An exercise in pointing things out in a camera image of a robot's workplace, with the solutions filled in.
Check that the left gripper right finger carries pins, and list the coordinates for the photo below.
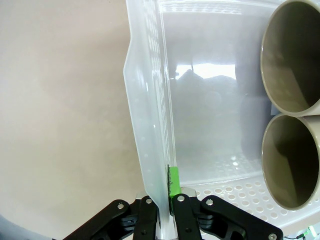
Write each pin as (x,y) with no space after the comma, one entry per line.
(190,217)

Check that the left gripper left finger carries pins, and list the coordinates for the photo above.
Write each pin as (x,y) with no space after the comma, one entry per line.
(140,220)

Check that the white perforated plastic basket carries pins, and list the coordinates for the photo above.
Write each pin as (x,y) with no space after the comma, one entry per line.
(205,112)

